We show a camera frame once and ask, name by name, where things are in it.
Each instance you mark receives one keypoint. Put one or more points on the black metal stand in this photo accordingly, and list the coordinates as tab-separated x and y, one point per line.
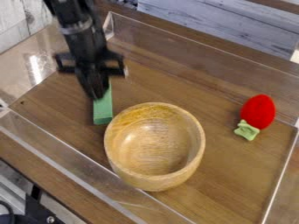
37	213

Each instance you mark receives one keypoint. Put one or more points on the brown wooden bowl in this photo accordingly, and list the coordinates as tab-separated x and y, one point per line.
155	143

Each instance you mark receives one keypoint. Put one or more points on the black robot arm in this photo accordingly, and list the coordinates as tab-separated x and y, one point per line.
77	15

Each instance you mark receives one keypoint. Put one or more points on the red plush strawberry toy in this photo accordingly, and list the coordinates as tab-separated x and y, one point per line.
257	115

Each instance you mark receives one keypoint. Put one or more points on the green rectangular block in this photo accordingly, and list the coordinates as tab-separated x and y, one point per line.
103	108

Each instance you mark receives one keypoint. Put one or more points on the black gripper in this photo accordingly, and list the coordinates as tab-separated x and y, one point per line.
91	61

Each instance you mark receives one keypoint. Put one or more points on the clear acrylic tray wall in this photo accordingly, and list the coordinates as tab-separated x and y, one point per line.
51	142

